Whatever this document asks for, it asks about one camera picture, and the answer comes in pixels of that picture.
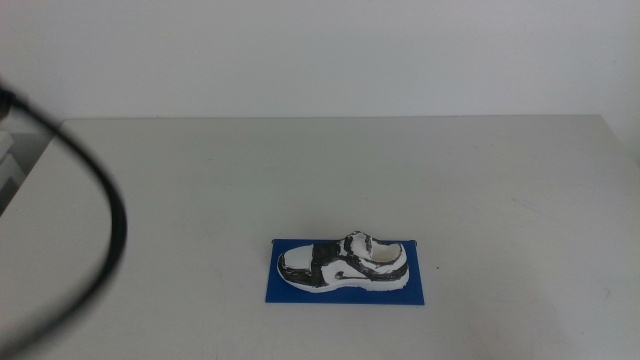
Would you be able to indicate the white and black toy shoe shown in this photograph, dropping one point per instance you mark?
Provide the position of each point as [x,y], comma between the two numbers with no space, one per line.
[345,265]

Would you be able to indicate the blue rectangular mat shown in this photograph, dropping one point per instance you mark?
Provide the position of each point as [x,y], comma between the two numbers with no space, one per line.
[345,298]

